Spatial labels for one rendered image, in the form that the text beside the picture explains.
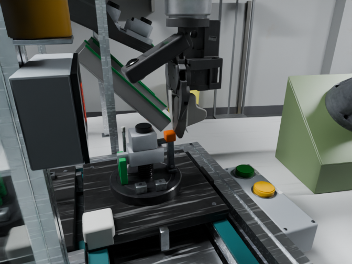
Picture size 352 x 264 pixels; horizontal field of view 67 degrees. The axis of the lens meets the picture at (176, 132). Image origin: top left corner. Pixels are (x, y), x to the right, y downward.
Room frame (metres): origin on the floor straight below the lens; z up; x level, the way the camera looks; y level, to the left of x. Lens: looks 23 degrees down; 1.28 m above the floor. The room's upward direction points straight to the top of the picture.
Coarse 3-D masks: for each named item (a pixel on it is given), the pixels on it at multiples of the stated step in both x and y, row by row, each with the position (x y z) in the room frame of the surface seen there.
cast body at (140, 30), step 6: (144, 18) 0.71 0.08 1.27; (132, 24) 0.70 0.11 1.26; (138, 24) 0.70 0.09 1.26; (144, 24) 0.70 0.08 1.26; (150, 24) 0.71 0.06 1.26; (120, 30) 0.71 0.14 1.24; (132, 30) 0.70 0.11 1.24; (138, 30) 0.70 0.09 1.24; (144, 30) 0.70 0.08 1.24; (150, 30) 0.71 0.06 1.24; (132, 36) 0.70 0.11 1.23; (138, 36) 0.70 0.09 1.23; (144, 36) 0.70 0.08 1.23; (150, 42) 0.70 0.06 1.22
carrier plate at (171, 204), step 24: (96, 168) 0.51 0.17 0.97; (192, 168) 0.51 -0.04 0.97; (96, 192) 0.42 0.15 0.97; (192, 192) 0.42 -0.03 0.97; (120, 216) 0.35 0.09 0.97; (144, 216) 0.35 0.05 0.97; (168, 216) 0.35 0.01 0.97; (192, 216) 0.35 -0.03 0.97; (216, 216) 0.37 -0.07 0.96; (120, 240) 0.31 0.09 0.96
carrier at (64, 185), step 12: (60, 168) 0.51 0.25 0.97; (72, 168) 0.51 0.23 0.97; (60, 180) 0.46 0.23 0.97; (72, 180) 0.46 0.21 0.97; (60, 192) 0.42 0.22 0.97; (72, 192) 0.42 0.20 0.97; (60, 204) 0.38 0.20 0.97; (72, 204) 0.38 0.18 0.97; (60, 216) 0.35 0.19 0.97; (72, 216) 0.35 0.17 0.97; (72, 228) 0.33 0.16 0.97; (72, 240) 0.30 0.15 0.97
